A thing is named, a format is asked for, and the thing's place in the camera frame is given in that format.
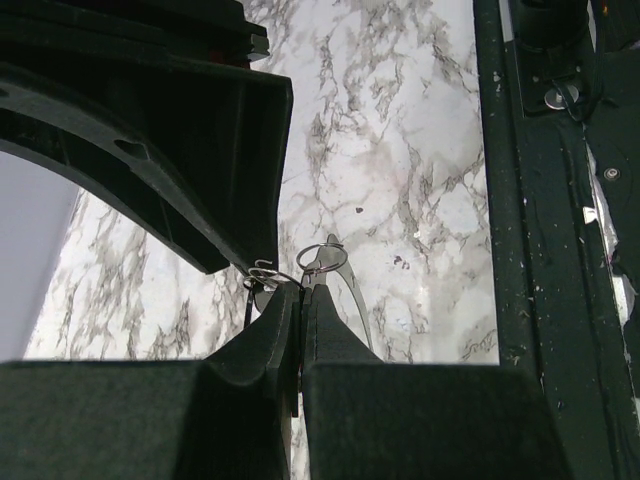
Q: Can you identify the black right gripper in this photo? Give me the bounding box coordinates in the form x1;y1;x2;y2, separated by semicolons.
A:
1;1;293;274

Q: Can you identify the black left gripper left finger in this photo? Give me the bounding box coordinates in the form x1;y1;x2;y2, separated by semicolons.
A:
1;283;300;479

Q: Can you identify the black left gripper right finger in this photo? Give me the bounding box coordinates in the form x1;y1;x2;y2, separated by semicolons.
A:
302;285;572;479

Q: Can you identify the key with black tag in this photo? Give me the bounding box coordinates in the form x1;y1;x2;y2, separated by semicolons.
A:
243;259;304;328

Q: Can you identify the silver metal keyring holder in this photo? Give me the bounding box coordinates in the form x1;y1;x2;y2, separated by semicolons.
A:
295;233;376;353

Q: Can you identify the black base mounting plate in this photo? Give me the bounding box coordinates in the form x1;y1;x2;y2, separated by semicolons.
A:
473;1;639;479

